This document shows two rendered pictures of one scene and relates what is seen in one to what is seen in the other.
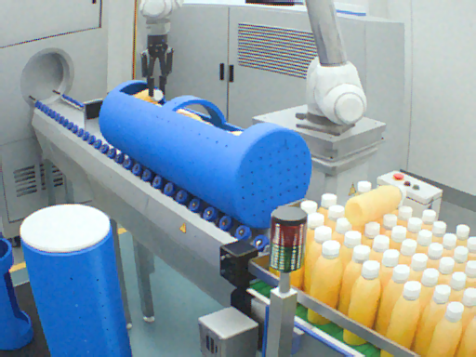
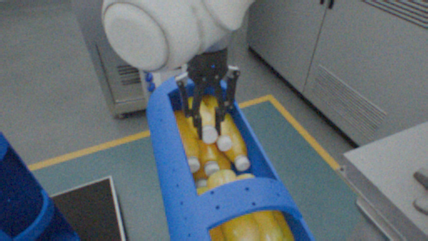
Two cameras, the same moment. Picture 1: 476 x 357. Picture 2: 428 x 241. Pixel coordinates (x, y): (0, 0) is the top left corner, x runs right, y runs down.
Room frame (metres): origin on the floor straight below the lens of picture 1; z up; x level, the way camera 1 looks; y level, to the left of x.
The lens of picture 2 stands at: (1.54, 0.11, 1.70)
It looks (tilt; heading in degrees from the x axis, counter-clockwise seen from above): 43 degrees down; 20
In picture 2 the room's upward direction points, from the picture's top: straight up
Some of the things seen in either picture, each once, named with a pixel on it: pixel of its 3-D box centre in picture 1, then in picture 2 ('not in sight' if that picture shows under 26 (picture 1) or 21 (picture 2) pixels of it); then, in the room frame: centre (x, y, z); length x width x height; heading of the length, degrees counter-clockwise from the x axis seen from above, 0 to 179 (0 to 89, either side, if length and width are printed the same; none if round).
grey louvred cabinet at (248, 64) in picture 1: (254, 99); (346, 22); (3.91, -0.11, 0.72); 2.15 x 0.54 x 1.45; 44
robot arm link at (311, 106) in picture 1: (328, 84); not in sight; (2.06, -0.33, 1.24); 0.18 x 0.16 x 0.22; 5
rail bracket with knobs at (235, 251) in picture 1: (240, 264); not in sight; (1.27, -0.01, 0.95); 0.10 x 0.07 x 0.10; 127
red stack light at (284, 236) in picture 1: (288, 229); not in sight; (0.90, -0.09, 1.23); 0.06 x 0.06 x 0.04
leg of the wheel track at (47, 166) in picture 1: (52, 204); not in sight; (3.00, 1.15, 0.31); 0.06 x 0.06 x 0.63; 37
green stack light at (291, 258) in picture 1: (287, 251); not in sight; (0.90, -0.09, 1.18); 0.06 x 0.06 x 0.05
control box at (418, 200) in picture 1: (408, 199); not in sight; (1.44, -0.50, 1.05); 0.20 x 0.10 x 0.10; 37
